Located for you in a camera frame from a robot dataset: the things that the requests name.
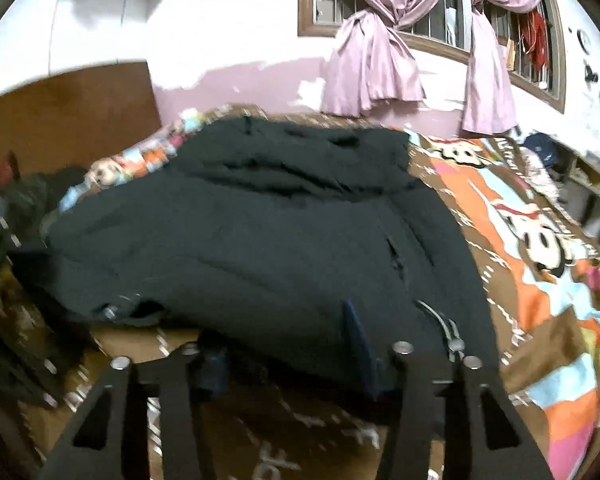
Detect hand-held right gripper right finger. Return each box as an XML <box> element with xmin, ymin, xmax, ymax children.
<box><xmin>342</xmin><ymin>300</ymin><xmax>556</xmax><ymax>480</ymax></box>

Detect pink curtain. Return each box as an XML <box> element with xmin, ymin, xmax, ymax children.
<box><xmin>320</xmin><ymin>0</ymin><xmax>447</xmax><ymax>117</ymax></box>
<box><xmin>459</xmin><ymin>0</ymin><xmax>549</xmax><ymax>136</ymax></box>

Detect red hanging clothes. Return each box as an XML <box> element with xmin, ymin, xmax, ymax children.
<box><xmin>524</xmin><ymin>9</ymin><xmax>549</xmax><ymax>80</ymax></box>

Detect black padded jacket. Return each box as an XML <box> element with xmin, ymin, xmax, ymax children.
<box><xmin>10</xmin><ymin>115</ymin><xmax>502</xmax><ymax>402</ymax></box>

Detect dark green cloth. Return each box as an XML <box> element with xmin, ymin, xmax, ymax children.
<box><xmin>0</xmin><ymin>167</ymin><xmax>88</xmax><ymax>271</ymax></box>

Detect wooden headboard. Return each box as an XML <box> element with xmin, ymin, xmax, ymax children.
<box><xmin>0</xmin><ymin>61</ymin><xmax>162</xmax><ymax>187</ymax></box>

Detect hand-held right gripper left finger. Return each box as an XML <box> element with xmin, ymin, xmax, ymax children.
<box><xmin>37</xmin><ymin>342</ymin><xmax>232</xmax><ymax>480</ymax></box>

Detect wooden framed window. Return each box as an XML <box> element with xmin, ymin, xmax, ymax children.
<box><xmin>298</xmin><ymin>0</ymin><xmax>567</xmax><ymax>114</ymax></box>

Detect dark blue cap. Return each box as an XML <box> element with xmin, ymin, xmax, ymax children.
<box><xmin>521</xmin><ymin>132</ymin><xmax>562</xmax><ymax>170</ymax></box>

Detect wooden desk shelf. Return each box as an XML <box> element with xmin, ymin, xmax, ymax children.
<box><xmin>555</xmin><ymin>150</ymin><xmax>600</xmax><ymax>247</ymax></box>

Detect brown cartoon printed blanket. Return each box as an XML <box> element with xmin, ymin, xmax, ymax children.
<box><xmin>0</xmin><ymin>104</ymin><xmax>600</xmax><ymax>480</ymax></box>

